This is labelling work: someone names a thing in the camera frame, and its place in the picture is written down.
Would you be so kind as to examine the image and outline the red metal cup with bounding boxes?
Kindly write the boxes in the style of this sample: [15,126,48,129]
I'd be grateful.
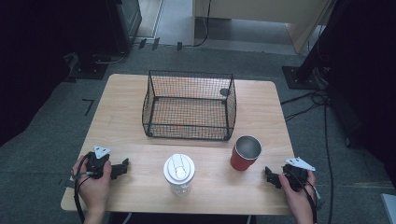
[230,134,262,172]

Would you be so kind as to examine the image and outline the white box edge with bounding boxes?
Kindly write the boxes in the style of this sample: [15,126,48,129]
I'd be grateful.
[379,192,396,224]

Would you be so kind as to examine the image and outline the black hanging cable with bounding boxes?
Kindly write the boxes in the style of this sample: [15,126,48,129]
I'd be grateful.
[183,0,213,49]

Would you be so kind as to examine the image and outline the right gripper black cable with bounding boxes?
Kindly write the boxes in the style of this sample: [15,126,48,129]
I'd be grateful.
[286,170,321,224]

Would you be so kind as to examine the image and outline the black wire mesh basket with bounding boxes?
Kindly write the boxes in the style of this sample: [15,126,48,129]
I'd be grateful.
[141,69,237,142]

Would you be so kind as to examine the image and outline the clear cup with white lid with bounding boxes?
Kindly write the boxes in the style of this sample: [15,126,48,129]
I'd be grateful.
[163,153,196,197]

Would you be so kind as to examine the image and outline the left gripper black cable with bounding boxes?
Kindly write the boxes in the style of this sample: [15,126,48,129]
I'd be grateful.
[72,152,94,224]

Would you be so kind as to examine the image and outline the black floor cable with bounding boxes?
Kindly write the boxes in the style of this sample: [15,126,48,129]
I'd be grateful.
[322,99,335,224]
[279,89,328,123]

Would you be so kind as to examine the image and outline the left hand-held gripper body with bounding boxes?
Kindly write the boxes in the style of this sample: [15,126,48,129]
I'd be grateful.
[85,144,112,180]

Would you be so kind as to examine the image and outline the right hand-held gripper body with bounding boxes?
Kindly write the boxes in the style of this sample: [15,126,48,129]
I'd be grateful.
[281,156,317,192]

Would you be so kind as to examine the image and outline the dark cabinet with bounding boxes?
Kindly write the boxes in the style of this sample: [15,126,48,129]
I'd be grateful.
[105,0,143,54]

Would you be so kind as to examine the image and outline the light wooden furniture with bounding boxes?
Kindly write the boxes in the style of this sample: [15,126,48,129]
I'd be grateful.
[191,0,338,54]

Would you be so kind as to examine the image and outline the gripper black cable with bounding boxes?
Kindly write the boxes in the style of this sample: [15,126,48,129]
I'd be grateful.
[286,170,321,224]
[72,152,94,224]

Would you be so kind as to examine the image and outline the person's right hand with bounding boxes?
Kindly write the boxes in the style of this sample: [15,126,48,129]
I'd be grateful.
[277,170,318,220]

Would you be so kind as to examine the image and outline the black stand base plate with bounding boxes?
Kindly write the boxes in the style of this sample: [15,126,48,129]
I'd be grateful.
[281,65,322,91]
[64,52,109,82]

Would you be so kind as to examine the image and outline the person's left hand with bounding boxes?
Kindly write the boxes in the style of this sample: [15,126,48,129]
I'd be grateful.
[72,155,113,217]

